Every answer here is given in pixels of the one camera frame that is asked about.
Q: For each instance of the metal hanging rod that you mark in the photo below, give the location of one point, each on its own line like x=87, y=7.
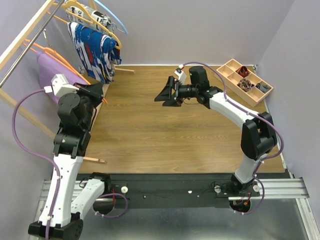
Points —
x=19, y=39

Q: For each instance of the light blue hanger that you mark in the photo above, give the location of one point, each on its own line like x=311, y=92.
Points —
x=118, y=25

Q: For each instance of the black white printed garment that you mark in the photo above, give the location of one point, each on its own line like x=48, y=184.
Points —
x=75, y=14

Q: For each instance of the black mounting base plate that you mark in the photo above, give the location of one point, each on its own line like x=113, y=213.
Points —
x=170, y=191

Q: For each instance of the orange plastic hanger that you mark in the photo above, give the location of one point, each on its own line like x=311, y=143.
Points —
x=49, y=50

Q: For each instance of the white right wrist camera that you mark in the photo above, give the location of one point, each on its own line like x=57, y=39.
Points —
x=180, y=74

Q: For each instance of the patterned rolled item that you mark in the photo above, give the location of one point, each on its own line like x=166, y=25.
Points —
x=245, y=85

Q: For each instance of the grey rolled item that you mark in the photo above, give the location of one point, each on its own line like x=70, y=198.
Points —
x=264, y=88

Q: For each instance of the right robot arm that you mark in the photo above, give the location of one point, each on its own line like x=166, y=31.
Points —
x=258, y=136

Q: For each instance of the red black rolled item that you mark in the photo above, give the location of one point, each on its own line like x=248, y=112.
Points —
x=243, y=71

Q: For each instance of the wooden clothes rack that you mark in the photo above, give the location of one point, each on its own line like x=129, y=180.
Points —
x=23, y=77

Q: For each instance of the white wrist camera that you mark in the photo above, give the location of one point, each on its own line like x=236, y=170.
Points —
x=180, y=74
x=60, y=86

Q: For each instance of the purple trousers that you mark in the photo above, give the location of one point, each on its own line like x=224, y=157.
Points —
x=49, y=67

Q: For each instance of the yellow orange hanger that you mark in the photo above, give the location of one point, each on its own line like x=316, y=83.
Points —
x=70, y=3

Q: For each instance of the blue white patterned garment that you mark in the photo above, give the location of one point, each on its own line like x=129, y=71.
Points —
x=97, y=52

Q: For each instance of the aluminium rail frame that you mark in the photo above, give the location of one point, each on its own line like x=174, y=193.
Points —
x=273, y=189

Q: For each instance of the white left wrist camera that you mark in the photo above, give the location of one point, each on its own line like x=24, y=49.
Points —
x=60, y=86

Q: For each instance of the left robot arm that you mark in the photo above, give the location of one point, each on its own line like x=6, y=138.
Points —
x=63, y=216

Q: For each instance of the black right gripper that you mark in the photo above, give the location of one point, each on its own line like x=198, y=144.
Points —
x=166, y=95

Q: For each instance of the wooden compartment tray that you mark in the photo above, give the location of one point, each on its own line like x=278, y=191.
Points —
x=231, y=79

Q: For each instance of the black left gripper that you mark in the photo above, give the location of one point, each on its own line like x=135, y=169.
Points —
x=94, y=91

